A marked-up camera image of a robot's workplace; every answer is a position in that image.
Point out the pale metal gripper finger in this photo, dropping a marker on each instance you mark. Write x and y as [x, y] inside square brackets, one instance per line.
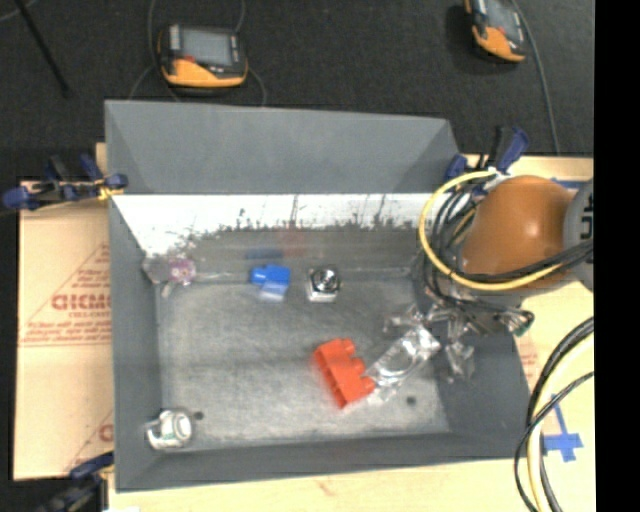
[412, 320]
[459, 352]

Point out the clear plastic packet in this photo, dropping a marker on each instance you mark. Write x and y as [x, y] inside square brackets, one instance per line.
[402, 362]

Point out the red toy brick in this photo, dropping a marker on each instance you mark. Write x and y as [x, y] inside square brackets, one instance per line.
[345, 372]

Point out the silver metal square knob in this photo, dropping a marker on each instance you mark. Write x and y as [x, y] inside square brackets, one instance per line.
[323, 285]

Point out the blue toy block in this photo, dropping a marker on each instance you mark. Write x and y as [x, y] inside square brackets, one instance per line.
[271, 279]

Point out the grey metal bin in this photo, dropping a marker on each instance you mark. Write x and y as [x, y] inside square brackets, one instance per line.
[240, 345]

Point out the purple and grey toy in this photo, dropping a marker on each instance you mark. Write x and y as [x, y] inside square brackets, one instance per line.
[172, 271]

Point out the white cup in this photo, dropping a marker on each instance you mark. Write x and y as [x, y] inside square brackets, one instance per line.
[170, 430]

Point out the brown cardboard board, red print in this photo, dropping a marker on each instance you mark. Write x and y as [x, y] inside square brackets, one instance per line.
[60, 360]

